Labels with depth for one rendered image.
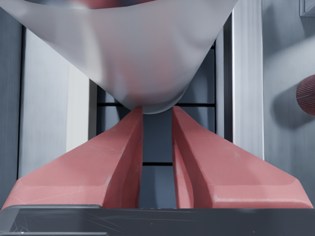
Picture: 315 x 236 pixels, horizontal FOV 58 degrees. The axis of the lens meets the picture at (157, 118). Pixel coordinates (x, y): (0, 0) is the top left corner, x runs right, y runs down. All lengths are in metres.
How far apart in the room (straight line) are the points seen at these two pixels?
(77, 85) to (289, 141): 0.18
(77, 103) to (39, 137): 0.10
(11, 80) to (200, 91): 0.15
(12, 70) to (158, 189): 0.15
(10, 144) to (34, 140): 0.02
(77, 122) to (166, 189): 0.07
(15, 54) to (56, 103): 0.05
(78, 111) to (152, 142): 0.05
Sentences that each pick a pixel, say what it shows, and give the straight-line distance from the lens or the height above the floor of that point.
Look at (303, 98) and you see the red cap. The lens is 0.25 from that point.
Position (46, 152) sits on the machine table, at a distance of 0.25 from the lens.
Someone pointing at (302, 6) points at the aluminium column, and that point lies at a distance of 0.28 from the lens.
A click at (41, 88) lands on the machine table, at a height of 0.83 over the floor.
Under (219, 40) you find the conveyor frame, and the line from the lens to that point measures 0.20.
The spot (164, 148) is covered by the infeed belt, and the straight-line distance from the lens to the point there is 0.18.
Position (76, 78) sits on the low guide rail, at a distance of 0.16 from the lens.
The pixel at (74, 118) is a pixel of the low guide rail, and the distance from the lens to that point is 0.16.
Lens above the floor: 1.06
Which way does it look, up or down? 87 degrees down
